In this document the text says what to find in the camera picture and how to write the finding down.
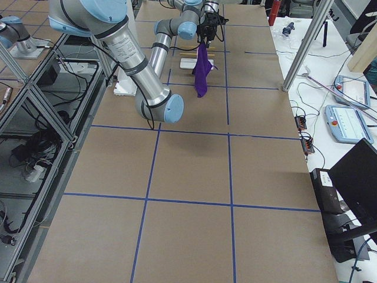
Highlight reacher grabber stick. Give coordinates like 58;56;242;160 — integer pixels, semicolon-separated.
299;72;372;110

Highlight teach pendant tablet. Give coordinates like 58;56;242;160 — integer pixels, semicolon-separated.
333;75;371;109
325;105;374;144

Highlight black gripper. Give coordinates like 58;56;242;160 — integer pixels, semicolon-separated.
197;13;224;48

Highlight teach pendant tablet near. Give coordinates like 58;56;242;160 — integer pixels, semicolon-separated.
325;105;374;144

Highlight purple towel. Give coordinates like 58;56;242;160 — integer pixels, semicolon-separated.
192;42;217;98

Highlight red cylinder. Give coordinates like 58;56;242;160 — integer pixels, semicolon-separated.
268;0;281;27

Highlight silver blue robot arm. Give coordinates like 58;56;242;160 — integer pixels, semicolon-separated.
49;0;228;123
167;0;220;13

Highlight clear plastic bag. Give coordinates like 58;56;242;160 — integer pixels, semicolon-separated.
270;18;303;50

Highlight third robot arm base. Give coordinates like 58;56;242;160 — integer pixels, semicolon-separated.
1;16;50;60

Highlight wooden rack rod near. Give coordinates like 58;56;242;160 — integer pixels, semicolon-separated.
179;52;216;58

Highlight black monitor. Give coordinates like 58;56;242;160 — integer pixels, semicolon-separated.
328;138;376;224

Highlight aluminium frame post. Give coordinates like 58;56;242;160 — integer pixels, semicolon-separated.
282;0;334;92

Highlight white towel rack base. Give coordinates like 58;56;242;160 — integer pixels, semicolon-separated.
180;58;216;71

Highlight black box device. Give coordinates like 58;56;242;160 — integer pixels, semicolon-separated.
310;168;346;215

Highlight teach pendant tablet far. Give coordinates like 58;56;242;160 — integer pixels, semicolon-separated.
333;75;371;109

